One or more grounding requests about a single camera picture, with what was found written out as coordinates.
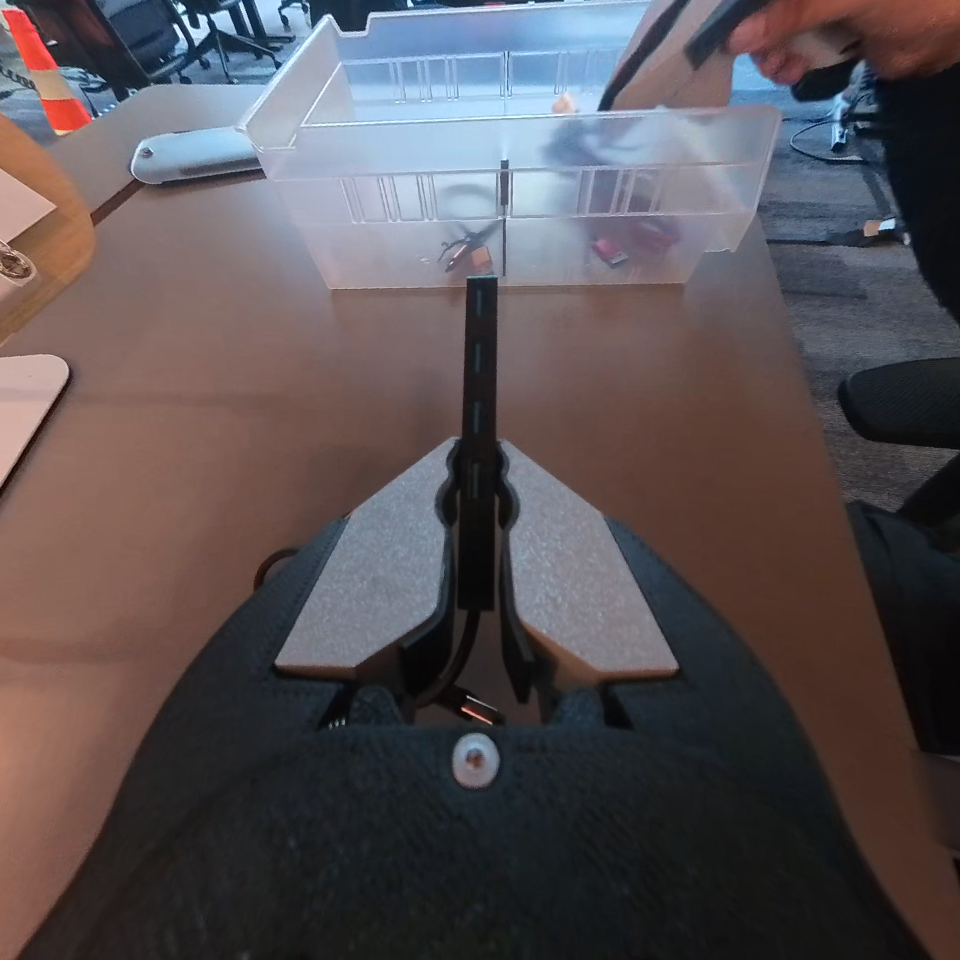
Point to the orange traffic cone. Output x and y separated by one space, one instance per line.
49 79

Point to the black office chair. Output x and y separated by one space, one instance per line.
225 34
142 34

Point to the clear plastic bin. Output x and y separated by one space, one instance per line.
420 187

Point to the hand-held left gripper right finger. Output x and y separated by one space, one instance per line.
585 585

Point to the red usb plug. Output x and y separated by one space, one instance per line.
630 246

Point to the black usb hub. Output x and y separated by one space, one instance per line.
478 390

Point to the person's right hand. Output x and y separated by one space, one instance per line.
885 30

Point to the person's leg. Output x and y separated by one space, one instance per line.
915 622

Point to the white flat device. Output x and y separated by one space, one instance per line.
195 154

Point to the white stand base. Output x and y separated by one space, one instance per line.
26 405

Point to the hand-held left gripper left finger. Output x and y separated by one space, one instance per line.
375 585

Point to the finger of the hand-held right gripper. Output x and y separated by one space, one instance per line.
667 71

